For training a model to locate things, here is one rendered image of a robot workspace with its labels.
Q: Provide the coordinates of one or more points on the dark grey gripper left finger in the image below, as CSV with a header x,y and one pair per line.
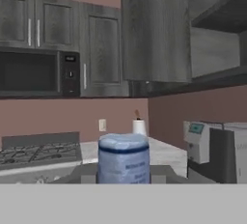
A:
x,y
87,171

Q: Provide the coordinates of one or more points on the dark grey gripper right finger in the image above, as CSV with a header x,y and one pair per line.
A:
x,y
159,171

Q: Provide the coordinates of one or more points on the blue condiment bottle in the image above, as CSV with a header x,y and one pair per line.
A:
x,y
123,157

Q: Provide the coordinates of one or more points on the dark grey open cabinet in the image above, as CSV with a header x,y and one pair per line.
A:
x,y
215,50

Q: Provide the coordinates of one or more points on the dark grey open cabinet door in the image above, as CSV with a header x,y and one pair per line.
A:
x,y
156,28

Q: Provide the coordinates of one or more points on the white paper towel roll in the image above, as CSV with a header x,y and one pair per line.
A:
x,y
139,127

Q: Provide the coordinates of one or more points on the white coffee machine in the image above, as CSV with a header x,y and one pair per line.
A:
x,y
205,147

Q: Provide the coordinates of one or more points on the grey gas hob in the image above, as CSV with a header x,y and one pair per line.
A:
x,y
35,155

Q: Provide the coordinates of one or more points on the black microwave oven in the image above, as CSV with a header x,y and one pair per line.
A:
x,y
29,73

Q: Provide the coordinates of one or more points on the white wall socket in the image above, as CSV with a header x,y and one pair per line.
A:
x,y
102,125

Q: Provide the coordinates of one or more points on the dark grey wall cupboard run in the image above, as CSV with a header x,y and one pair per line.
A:
x,y
103,41

